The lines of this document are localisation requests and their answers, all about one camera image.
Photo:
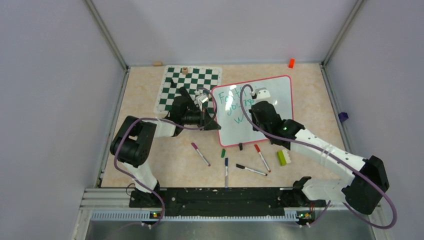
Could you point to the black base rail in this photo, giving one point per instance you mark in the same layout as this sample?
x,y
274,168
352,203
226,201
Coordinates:
x,y
223,202

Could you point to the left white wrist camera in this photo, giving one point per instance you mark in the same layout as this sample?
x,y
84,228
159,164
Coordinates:
x,y
201,99

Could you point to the green white chess mat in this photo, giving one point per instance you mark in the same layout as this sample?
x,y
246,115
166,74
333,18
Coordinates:
x,y
198,76

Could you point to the orange block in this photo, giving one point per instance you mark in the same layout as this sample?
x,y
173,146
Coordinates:
x,y
291,63

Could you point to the red cap marker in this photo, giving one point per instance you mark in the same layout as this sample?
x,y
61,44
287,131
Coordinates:
x,y
262,157

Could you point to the black cap marker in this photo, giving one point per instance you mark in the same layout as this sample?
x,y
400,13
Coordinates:
x,y
250,169

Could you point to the pink framed whiteboard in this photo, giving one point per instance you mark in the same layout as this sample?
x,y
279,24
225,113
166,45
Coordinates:
x,y
235,129

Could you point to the purple cap marker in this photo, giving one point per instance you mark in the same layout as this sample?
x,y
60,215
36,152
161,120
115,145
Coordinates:
x,y
200,154

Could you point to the lime green lego brick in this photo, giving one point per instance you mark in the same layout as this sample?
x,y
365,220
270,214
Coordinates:
x,y
283,157

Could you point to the wooden cork piece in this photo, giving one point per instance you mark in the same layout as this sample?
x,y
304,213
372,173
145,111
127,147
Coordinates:
x,y
157,64

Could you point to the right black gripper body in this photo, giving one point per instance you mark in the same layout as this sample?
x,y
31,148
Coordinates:
x,y
259,126

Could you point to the black microphone grey head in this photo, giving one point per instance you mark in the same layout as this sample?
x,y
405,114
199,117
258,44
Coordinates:
x,y
184,92

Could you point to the blue cap marker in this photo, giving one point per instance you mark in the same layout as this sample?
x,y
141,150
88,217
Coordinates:
x,y
226,177

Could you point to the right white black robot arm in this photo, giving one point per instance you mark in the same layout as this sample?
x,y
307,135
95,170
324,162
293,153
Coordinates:
x,y
363,181

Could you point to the black chess piece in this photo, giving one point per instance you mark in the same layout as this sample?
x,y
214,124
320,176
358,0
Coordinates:
x,y
173,84

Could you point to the purple block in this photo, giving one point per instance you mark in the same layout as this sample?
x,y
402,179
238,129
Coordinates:
x,y
343,116

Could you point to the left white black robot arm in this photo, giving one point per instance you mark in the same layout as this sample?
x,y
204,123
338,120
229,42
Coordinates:
x,y
132,144

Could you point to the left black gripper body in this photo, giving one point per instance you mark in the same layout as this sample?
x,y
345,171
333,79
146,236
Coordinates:
x,y
198,117

